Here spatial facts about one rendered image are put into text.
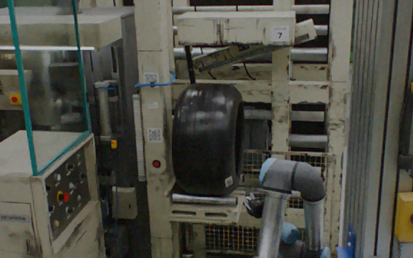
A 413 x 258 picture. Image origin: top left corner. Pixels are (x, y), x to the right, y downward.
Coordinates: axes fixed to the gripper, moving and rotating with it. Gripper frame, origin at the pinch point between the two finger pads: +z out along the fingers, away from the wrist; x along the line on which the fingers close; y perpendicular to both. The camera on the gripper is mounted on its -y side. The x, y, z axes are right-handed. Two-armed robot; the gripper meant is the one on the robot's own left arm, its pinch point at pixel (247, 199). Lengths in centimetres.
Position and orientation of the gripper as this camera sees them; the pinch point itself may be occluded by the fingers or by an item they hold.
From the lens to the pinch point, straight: 256.4
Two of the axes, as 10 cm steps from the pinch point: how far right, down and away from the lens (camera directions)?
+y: -2.7, -7.9, -5.6
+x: -8.2, 4.9, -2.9
